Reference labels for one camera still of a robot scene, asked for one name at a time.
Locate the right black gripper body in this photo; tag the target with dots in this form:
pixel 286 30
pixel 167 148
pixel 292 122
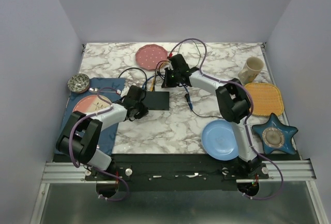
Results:
pixel 176 75

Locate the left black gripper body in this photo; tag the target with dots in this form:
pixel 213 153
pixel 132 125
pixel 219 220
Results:
pixel 141 110

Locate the black network switch box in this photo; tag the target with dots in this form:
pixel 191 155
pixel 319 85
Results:
pixel 159 101

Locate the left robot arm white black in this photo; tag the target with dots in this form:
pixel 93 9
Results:
pixel 80 135

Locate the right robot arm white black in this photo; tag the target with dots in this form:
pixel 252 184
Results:
pixel 234 102

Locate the blue fabric placemat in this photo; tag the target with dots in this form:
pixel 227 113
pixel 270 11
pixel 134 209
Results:
pixel 107 84

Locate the pink dotted plate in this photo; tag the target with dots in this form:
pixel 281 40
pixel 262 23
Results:
pixel 148 56

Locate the pink cream plate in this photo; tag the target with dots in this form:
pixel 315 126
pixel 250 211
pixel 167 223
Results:
pixel 92 103

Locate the metal spoon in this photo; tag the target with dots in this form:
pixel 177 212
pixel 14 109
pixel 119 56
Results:
pixel 95 90

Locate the patterned small bowl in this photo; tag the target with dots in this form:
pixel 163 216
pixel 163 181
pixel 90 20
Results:
pixel 78 83

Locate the cream ceramic mug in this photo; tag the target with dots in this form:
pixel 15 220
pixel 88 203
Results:
pixel 252 67

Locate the blue plastic plate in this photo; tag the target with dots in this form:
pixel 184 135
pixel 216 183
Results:
pixel 218 140

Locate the yellow woven mat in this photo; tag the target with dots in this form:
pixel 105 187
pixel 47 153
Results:
pixel 267 99

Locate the blue star-shaped dish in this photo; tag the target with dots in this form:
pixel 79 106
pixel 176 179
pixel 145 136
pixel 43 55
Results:
pixel 276 136

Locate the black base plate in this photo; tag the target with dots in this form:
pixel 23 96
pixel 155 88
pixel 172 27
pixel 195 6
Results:
pixel 161 172

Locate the aluminium mounting rail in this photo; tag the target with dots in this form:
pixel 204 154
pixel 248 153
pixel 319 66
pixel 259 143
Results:
pixel 66 173

